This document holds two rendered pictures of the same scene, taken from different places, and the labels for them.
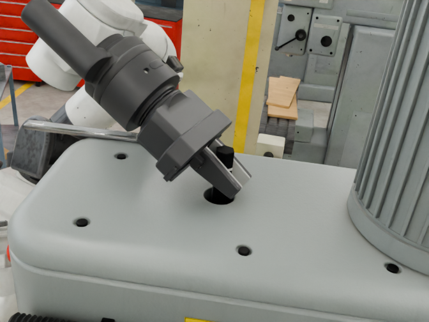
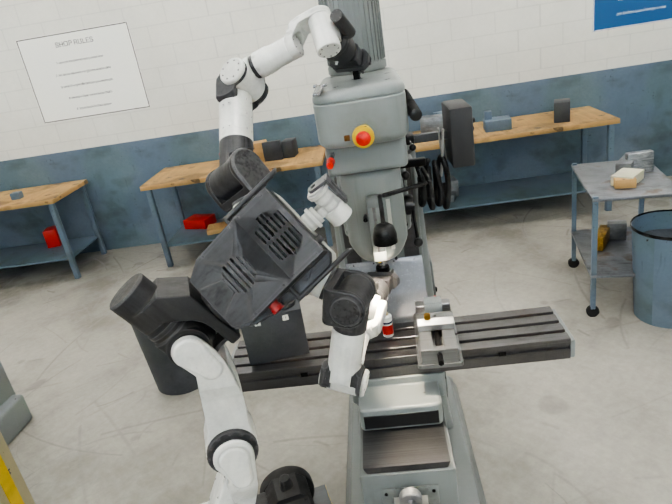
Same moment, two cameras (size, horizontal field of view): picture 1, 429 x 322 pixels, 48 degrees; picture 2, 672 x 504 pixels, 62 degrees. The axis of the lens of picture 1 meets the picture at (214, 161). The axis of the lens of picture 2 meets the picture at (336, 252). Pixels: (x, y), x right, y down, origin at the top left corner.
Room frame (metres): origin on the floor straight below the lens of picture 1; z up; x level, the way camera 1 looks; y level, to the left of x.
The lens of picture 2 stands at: (0.54, 1.74, 2.06)
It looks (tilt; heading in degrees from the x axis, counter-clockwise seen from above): 22 degrees down; 273
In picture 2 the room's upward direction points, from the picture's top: 10 degrees counter-clockwise
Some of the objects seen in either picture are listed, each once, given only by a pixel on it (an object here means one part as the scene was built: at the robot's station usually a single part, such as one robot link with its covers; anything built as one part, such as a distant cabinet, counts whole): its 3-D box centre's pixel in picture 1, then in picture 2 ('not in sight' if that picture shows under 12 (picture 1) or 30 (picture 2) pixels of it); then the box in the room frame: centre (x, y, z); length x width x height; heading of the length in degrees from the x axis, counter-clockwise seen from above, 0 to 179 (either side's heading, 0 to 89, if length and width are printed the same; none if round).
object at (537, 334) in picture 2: not in sight; (392, 349); (0.47, -0.01, 0.93); 1.24 x 0.23 x 0.08; 176
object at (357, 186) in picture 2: not in sight; (375, 209); (0.47, -0.01, 1.47); 0.21 x 0.19 x 0.32; 176
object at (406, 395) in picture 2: not in sight; (396, 371); (0.47, -0.01, 0.83); 0.50 x 0.35 x 0.12; 86
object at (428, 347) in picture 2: not in sight; (435, 326); (0.32, 0.03, 1.02); 0.35 x 0.15 x 0.11; 84
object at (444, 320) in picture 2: not in sight; (435, 321); (0.32, 0.06, 1.06); 0.12 x 0.06 x 0.04; 174
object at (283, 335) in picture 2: not in sight; (274, 328); (0.89, -0.04, 1.07); 0.22 x 0.12 x 0.20; 8
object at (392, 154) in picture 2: not in sight; (366, 144); (0.47, -0.05, 1.68); 0.34 x 0.24 x 0.10; 86
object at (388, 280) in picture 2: not in sight; (377, 287); (0.50, 0.08, 1.23); 0.13 x 0.12 x 0.10; 162
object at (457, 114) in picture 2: not in sight; (459, 132); (0.12, -0.29, 1.62); 0.20 x 0.09 x 0.21; 86
